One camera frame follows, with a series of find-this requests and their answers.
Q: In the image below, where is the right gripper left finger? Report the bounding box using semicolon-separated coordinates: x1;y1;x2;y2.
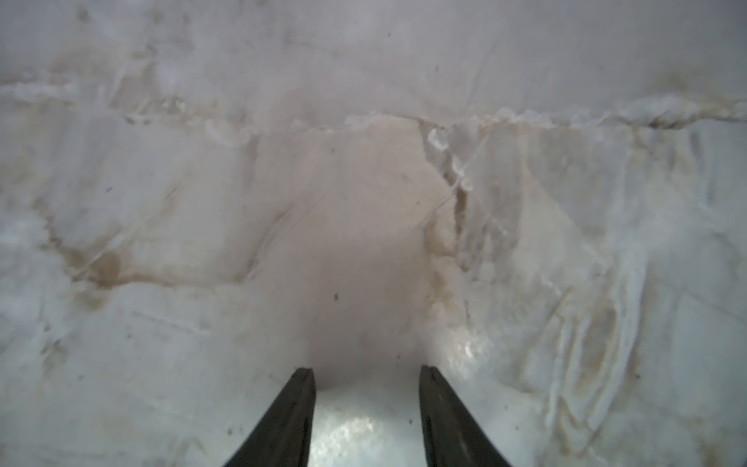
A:
225;368;316;467

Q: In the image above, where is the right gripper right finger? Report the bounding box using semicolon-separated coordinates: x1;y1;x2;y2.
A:
418;365;511;467

